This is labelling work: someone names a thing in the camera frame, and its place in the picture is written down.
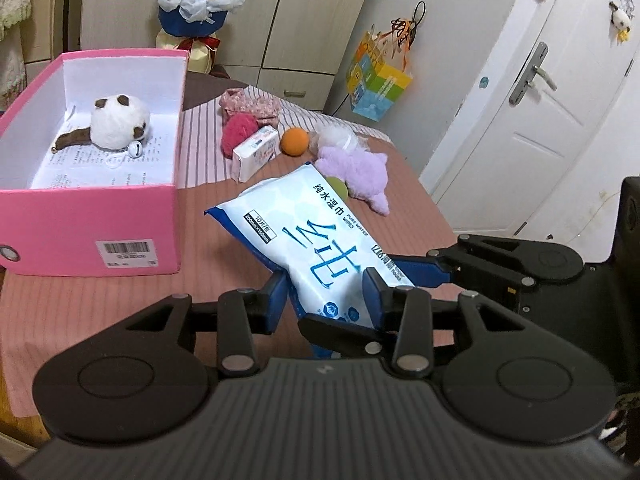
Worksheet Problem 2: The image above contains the silver door handle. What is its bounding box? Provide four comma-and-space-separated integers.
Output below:
510, 42, 558, 106

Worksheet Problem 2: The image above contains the white brown plush cat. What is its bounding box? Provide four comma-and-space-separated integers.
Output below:
54, 94, 152, 161

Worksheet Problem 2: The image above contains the printed paper sheet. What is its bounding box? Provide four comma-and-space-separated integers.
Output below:
32, 110, 173, 189

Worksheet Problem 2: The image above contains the small plush duck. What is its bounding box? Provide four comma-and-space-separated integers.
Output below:
609, 1, 633, 43

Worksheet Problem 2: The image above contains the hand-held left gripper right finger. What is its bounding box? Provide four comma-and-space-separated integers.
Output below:
362, 267, 531, 378

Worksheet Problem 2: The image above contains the pink fluffy pompom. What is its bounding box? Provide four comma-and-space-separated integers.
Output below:
221, 112, 261, 159

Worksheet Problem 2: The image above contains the white door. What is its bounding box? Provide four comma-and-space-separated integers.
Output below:
420, 0, 640, 241

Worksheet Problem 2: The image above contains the yellow blue flower bouquet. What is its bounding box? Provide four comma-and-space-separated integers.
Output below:
150, 0, 247, 75

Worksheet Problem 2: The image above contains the small white tissue pack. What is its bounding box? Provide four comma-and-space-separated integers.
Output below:
231, 126, 280, 183

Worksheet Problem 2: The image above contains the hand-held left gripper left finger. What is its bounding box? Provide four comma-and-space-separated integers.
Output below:
125, 271, 293, 377

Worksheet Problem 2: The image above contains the purple plush toy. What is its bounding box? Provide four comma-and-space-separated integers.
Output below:
314, 146, 391, 217

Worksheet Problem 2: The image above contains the pink cardboard box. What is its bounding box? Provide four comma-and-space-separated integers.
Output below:
0, 49, 191, 277

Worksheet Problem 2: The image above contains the cream quilted hanging blanket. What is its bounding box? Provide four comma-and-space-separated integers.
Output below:
0, 0, 31, 106

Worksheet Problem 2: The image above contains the orange soft ball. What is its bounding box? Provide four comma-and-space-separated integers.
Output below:
280, 128, 309, 156

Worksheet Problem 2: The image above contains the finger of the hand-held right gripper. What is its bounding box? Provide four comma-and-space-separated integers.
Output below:
298, 312, 398, 359
387, 234, 543, 306

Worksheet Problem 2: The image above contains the blue white wet wipes pack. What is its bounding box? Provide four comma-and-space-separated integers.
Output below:
204, 161, 416, 361

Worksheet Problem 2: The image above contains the white fluffy bath puff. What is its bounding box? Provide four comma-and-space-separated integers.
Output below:
308, 121, 371, 153

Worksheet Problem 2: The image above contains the colourful paper gift bag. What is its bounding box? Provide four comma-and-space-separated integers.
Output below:
350, 2, 427, 122

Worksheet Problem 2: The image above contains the beige wardrobe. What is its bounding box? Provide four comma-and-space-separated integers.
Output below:
80, 0, 381, 111

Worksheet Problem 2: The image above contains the pink floral fabric pouch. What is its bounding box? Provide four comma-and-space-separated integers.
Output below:
219, 87, 282, 128

